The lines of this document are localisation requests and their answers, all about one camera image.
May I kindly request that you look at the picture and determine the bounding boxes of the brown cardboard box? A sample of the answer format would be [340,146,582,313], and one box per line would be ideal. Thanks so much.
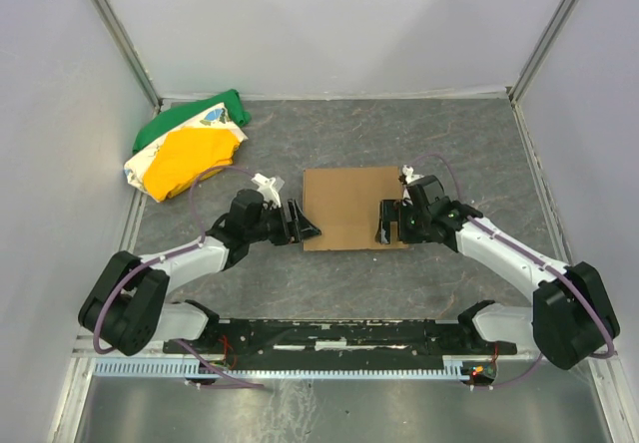
[303,167,406,251]

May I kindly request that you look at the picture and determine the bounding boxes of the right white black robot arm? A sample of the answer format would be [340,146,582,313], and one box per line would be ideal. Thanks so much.
[375,167,620,370]

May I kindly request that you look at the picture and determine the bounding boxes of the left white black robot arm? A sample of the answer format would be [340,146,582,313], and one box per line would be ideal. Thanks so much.
[78,190,321,356]

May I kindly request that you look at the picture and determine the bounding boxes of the yellow cloth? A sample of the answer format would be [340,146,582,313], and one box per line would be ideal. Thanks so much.
[143,128,242,202]

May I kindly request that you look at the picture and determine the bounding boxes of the green cloth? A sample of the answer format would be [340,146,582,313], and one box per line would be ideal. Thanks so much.
[132,89,252,155]

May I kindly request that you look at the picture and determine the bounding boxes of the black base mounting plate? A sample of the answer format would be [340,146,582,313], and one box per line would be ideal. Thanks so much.
[188,318,517,371]

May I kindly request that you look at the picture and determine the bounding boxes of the white patterned cloth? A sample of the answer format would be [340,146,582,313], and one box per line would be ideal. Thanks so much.
[124,104,248,197]

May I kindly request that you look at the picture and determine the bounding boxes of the metal front shelf sheet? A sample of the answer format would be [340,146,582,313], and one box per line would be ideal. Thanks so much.
[77,369,610,442]

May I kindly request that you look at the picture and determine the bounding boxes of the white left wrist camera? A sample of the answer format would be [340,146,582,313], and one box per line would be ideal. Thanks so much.
[251,173,285,208]

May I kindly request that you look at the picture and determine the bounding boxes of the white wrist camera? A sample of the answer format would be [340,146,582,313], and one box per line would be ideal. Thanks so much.
[399,165,422,187]
[251,173,285,208]

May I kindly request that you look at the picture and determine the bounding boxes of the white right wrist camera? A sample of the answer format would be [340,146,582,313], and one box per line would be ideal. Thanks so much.
[399,165,422,187]

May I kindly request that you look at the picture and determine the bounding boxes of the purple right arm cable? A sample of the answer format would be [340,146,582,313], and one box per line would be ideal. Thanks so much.
[408,152,616,392]

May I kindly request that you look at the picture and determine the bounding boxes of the aluminium front rail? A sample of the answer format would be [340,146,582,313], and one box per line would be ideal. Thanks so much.
[72,316,620,360]

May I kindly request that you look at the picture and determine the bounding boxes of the light blue cable duct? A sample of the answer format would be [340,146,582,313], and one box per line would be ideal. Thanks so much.
[93,355,469,381]

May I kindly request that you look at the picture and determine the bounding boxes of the right aluminium corner post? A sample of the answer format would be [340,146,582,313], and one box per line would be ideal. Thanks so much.
[508,0,579,105]

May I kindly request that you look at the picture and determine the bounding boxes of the aluminium corner post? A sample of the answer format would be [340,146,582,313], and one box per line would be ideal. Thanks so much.
[91,0,163,111]
[508,0,579,105]

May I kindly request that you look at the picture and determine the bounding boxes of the left aluminium corner post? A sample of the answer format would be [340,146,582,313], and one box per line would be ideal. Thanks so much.
[91,0,163,111]

